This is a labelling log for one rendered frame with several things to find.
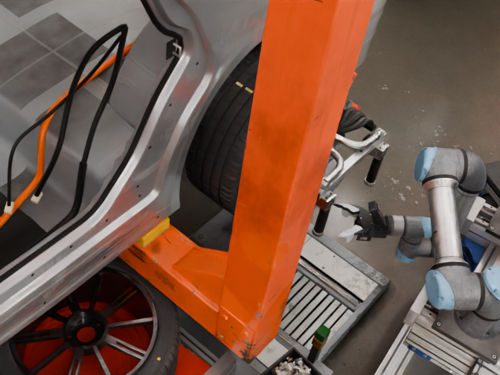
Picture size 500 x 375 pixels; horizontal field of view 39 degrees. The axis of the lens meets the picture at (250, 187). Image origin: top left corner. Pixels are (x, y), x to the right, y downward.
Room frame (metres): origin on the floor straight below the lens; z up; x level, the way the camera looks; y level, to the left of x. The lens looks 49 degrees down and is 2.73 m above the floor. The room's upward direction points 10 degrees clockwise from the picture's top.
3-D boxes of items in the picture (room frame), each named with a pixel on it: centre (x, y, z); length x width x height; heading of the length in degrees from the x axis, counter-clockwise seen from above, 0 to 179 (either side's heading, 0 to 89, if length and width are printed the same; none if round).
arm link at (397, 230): (1.64, -0.53, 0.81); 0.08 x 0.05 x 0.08; 9
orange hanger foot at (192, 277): (1.44, 0.21, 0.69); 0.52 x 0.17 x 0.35; 58
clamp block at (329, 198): (1.61, -0.24, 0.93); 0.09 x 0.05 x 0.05; 58
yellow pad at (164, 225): (1.53, 0.35, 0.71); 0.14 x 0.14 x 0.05; 58
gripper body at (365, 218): (1.62, -0.45, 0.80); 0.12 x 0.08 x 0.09; 99
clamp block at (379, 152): (1.90, -0.42, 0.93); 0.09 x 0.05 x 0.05; 58
